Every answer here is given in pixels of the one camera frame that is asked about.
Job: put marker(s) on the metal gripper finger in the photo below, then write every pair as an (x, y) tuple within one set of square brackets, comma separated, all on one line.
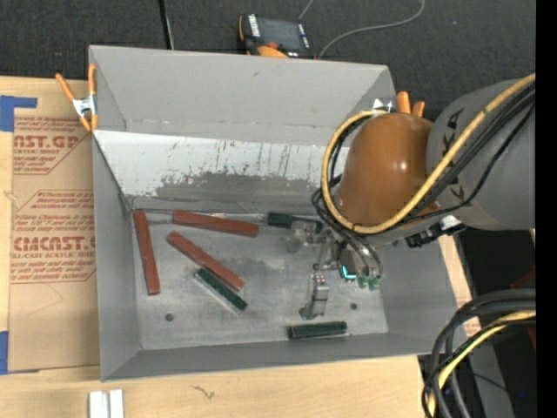
[(320, 294), (304, 233)]

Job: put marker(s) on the grey metal bin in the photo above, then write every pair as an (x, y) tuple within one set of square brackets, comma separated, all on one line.
[(243, 98)]

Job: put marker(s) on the black cylinder on white bracket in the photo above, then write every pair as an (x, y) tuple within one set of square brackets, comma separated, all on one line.
[(424, 236)]

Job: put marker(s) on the brown cardboard board red print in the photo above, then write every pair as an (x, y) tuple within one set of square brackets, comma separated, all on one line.
[(48, 216)]

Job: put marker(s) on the dark green flat block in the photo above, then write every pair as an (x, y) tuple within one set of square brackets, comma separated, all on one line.
[(317, 330), (223, 291), (280, 220)]

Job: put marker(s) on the red-brown flat block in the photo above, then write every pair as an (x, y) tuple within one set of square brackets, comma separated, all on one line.
[(215, 223), (147, 255), (204, 259)]

